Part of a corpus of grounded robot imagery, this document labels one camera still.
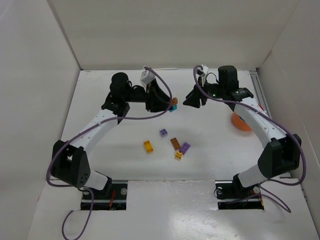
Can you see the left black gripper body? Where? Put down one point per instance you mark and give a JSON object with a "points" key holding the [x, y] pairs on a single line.
{"points": [[152, 99]]}

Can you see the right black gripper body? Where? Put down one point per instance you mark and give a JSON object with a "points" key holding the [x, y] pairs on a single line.
{"points": [[200, 95]]}

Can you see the orange divided round container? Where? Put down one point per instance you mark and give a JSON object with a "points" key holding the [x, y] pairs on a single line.
{"points": [[240, 123]]}

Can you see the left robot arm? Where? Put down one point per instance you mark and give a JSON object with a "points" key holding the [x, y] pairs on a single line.
{"points": [[70, 162]]}

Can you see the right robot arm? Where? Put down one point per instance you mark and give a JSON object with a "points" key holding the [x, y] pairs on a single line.
{"points": [[281, 149]]}

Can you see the purple square lego brick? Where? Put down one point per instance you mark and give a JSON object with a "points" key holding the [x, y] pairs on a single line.
{"points": [[163, 133]]}

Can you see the brown long lego brick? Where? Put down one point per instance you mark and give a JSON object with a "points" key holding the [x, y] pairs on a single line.
{"points": [[175, 143]]}

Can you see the yellow long lego brick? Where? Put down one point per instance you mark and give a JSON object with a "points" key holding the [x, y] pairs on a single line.
{"points": [[148, 146]]}

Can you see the purple printed lego brick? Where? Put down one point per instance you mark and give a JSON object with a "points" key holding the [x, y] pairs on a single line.
{"points": [[184, 148]]}

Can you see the yellow small lego brick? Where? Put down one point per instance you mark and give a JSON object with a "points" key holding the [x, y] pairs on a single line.
{"points": [[178, 155]]}

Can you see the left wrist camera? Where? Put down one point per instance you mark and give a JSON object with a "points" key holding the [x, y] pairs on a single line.
{"points": [[146, 77]]}

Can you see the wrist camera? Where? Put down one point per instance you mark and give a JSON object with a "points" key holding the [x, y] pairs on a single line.
{"points": [[202, 71], [146, 77]]}

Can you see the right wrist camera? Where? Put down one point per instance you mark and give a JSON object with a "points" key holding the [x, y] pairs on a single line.
{"points": [[202, 71]]}

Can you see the aluminium rail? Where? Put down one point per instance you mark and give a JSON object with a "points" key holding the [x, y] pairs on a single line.
{"points": [[261, 97]]}

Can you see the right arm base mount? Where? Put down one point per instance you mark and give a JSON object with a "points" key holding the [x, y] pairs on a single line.
{"points": [[231, 195]]}

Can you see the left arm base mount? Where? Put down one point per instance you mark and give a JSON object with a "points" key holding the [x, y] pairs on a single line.
{"points": [[108, 195]]}

